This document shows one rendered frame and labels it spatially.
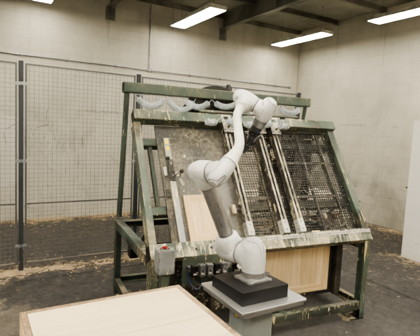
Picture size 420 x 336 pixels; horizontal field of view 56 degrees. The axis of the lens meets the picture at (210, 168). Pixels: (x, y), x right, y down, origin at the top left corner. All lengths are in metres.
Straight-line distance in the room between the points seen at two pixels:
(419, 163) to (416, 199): 0.54
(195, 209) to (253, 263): 0.92
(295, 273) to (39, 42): 5.88
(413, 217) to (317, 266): 2.77
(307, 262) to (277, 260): 0.35
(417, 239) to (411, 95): 2.93
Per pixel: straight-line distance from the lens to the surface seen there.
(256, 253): 2.59
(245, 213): 3.44
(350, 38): 9.50
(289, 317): 3.87
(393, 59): 8.71
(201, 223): 3.30
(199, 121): 3.68
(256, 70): 9.66
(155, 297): 1.34
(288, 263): 3.94
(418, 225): 6.61
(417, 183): 6.56
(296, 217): 3.71
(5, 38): 7.83
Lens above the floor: 1.79
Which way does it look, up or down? 6 degrees down
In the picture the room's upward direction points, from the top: 3 degrees clockwise
